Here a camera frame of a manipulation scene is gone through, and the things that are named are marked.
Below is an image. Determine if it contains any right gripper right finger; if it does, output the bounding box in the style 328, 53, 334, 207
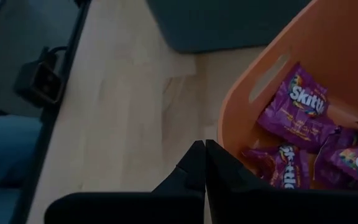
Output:
206, 139, 291, 194

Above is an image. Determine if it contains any teal plastic bin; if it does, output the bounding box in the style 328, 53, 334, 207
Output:
145, 0, 313, 54

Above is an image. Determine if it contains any purple Skittles candy pack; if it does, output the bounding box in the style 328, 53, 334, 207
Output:
255, 62, 339, 154
242, 143, 313, 190
313, 122, 358, 193

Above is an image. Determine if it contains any person's leg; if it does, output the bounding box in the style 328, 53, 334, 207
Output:
0, 113, 44, 224

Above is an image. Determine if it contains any orange plastic bin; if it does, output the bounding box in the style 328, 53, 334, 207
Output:
217, 0, 358, 191

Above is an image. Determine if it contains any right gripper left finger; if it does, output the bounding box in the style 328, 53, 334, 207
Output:
152, 139, 206, 194

